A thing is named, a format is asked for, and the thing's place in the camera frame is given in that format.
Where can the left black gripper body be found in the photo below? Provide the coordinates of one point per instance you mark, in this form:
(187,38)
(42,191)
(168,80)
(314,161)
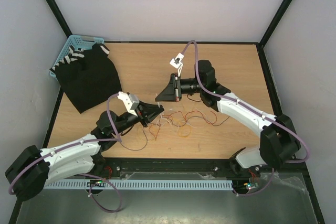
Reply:
(143,116)

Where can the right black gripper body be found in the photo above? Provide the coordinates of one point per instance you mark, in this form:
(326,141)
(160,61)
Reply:
(176,91)

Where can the white zip tie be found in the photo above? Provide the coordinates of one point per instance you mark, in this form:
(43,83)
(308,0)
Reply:
(158,103)

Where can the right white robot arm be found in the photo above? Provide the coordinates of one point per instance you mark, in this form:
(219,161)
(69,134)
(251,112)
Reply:
(278,143)

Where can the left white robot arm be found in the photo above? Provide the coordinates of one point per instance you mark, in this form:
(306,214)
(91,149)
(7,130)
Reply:
(36,168)

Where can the striped black white cloth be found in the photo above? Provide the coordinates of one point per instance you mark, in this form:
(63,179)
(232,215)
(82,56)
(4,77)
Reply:
(74,55)

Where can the blue plastic basket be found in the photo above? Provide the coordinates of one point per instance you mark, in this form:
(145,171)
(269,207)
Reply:
(78,42)

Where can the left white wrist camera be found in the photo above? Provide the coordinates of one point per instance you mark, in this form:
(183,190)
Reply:
(130,101)

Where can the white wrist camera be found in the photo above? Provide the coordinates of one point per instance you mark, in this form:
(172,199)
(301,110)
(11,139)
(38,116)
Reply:
(177,63)
(130,101)

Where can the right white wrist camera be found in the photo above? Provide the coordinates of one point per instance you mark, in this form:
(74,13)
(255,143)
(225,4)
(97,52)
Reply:
(177,63)

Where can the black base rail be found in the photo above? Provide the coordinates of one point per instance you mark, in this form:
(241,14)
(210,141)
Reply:
(114,167)

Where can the light blue cable duct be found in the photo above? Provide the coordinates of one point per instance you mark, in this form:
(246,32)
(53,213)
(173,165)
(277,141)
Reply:
(141,184)

